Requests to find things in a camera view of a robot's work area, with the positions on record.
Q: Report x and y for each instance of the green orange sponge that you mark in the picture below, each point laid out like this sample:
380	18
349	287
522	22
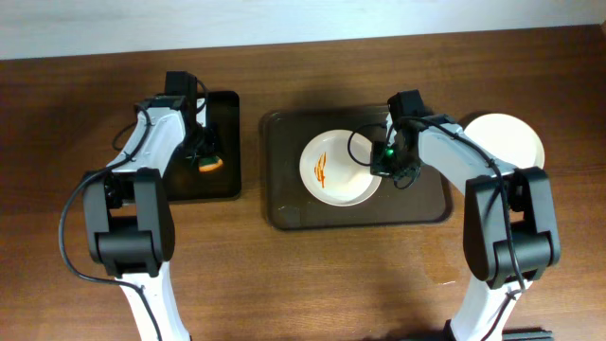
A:
209	163

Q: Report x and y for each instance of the small black tray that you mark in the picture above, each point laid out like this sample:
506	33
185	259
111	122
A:
182	180

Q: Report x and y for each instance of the white plate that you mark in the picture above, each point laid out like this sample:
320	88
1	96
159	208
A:
497	133
334	170
527	156

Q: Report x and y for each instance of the white plate back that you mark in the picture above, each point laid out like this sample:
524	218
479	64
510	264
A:
497	133

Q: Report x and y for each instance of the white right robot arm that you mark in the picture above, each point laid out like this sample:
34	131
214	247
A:
510	232

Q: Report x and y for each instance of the large brown tray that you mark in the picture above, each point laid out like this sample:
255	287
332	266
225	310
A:
290	206

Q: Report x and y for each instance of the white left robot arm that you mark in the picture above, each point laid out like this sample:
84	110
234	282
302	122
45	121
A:
130	230

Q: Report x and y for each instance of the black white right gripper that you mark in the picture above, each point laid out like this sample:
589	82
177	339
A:
391	167

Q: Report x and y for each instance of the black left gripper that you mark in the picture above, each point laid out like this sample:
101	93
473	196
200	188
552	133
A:
204	149

